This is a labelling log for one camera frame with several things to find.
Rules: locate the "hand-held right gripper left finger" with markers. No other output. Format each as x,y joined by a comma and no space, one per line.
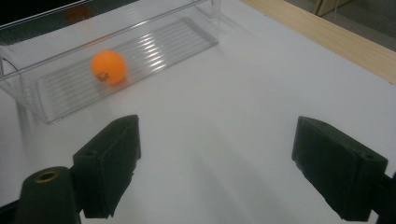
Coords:
106,165

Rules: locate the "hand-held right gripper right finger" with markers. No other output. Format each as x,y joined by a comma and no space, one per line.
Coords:
336,168

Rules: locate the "orange ping pong ball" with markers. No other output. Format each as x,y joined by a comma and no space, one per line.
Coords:
108,67

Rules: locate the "clear plastic tray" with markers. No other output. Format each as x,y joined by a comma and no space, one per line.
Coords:
162,46

